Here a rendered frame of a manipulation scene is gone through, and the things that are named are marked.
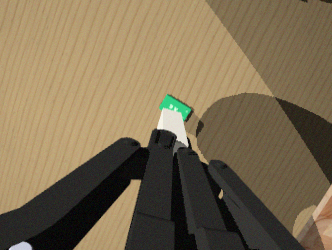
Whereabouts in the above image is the green nine-volt battery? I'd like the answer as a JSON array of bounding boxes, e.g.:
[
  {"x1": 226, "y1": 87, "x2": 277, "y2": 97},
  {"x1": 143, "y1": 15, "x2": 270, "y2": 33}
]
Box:
[{"x1": 159, "y1": 94, "x2": 191, "y2": 122}]

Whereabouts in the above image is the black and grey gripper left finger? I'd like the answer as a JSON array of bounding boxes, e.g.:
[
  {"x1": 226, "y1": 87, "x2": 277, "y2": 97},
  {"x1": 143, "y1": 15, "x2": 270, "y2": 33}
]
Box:
[{"x1": 0, "y1": 108, "x2": 177, "y2": 250}]

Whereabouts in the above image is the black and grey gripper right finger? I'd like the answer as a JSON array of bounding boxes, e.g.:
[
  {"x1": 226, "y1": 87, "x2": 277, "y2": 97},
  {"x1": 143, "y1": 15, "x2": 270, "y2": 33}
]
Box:
[{"x1": 171, "y1": 110, "x2": 305, "y2": 250}]

